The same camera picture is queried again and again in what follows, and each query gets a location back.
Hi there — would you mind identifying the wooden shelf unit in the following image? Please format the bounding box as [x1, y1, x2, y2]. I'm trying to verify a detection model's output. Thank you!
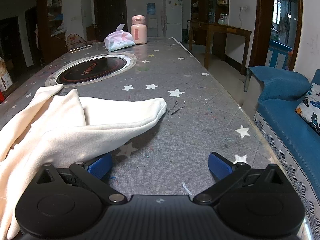
[37, 0, 67, 63]

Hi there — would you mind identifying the blue sofa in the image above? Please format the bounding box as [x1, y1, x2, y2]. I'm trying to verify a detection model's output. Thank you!
[246, 66, 320, 240]

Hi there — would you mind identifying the cardboard box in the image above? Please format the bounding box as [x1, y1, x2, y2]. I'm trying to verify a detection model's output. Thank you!
[0, 57, 13, 93]

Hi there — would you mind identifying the pink insulated bottle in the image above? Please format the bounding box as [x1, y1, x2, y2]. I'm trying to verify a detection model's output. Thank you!
[131, 15, 148, 45]

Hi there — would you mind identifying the butterfly print cushion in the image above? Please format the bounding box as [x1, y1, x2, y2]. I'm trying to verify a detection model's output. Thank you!
[295, 83, 320, 134]

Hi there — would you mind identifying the dark wooden door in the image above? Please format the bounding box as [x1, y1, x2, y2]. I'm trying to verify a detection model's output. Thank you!
[93, 0, 127, 40]

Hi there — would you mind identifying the white refrigerator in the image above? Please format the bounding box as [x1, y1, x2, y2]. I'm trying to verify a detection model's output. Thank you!
[163, 0, 183, 42]

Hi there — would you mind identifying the dotted children's play tent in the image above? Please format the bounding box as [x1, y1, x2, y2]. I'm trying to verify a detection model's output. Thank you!
[65, 34, 93, 52]

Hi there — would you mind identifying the white water dispenser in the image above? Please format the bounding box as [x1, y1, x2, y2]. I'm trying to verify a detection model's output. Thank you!
[146, 15, 158, 37]

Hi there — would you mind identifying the silver bar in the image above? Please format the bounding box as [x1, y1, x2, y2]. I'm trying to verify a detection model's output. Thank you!
[69, 44, 92, 53]

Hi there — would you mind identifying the cream white garment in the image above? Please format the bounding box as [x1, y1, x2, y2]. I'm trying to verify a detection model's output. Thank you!
[0, 84, 167, 240]

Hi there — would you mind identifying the round black induction cooktop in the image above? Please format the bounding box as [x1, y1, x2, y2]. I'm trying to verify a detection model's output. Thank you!
[45, 53, 137, 87]

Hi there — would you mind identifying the grey star print tablecloth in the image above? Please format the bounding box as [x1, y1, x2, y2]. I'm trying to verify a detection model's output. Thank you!
[0, 37, 283, 198]

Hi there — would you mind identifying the dark wooden side table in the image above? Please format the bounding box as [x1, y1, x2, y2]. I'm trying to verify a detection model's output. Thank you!
[188, 20, 252, 75]

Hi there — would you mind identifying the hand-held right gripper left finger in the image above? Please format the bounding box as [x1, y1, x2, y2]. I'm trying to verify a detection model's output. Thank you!
[35, 152, 128, 205]

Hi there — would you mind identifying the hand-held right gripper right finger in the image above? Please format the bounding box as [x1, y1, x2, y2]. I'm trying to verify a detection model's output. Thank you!
[193, 152, 287, 205]

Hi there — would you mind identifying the blue cabinet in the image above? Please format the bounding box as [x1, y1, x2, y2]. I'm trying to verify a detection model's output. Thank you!
[265, 41, 293, 70]

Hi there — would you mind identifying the white tissue pack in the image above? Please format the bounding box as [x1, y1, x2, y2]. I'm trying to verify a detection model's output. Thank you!
[104, 24, 136, 52]

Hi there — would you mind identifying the tall wooden display cabinet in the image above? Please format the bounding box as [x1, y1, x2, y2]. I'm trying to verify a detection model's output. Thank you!
[191, 0, 230, 44]

